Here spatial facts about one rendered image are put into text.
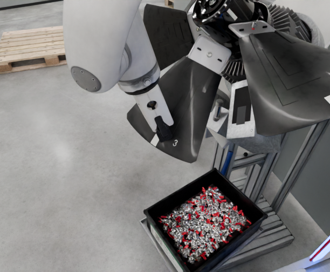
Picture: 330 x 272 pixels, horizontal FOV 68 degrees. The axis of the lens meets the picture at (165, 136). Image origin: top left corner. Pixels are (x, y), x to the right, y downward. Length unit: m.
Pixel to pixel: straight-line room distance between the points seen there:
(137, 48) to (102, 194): 1.38
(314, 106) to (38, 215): 1.60
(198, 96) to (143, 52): 0.23
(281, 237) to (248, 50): 1.21
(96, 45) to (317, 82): 0.33
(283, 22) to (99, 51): 0.49
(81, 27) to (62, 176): 1.62
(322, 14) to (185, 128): 0.47
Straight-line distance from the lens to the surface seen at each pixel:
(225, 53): 0.63
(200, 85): 0.61
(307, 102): 0.43
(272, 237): 1.53
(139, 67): 0.42
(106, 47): 0.31
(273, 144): 0.64
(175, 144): 0.60
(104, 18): 0.30
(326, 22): 0.81
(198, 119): 0.60
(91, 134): 2.14
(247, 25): 0.60
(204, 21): 0.59
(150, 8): 0.87
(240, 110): 0.61
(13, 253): 1.69
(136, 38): 0.40
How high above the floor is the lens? 1.36
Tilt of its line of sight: 42 degrees down
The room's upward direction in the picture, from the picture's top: straight up
